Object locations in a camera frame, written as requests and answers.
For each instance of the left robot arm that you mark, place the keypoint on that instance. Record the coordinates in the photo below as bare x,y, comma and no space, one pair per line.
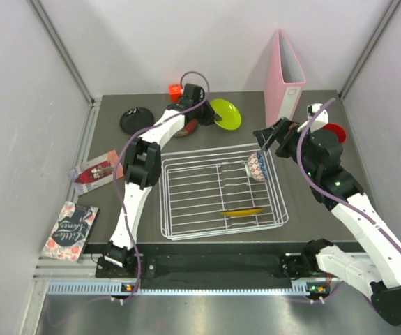
142,169

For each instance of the black glossy plate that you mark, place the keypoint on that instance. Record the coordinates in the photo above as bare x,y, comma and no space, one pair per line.
136,119

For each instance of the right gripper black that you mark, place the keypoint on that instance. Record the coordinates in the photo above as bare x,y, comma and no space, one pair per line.
287,132

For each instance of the green plate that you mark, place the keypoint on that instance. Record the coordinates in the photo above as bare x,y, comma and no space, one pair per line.
230,117

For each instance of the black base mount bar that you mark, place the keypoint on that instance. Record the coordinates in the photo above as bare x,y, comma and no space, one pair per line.
210,264

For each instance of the pink ring binder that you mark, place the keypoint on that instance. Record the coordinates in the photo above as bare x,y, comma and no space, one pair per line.
285,81

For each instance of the white wire dish rack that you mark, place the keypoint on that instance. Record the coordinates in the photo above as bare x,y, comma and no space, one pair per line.
195,186

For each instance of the red illustrated card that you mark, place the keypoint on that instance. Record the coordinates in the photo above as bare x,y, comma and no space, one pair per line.
95,173

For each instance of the red floral plate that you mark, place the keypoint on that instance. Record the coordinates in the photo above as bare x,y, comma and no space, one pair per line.
187,129

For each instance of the floral patterned cloth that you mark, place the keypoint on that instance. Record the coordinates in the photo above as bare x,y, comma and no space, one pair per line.
70,233

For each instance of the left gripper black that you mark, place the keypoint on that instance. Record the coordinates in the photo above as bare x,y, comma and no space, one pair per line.
210,116

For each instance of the red blue patterned bowl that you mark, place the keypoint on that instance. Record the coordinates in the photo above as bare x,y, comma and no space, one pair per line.
256,168

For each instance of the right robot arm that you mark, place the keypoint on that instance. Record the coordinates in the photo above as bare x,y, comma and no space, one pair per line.
317,154

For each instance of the red cup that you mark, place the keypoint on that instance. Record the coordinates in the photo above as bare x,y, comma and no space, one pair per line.
339,131

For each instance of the yellow plate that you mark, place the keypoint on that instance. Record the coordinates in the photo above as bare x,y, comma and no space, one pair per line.
243,212

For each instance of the orange cube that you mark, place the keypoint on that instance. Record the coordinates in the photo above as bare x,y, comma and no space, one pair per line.
175,92

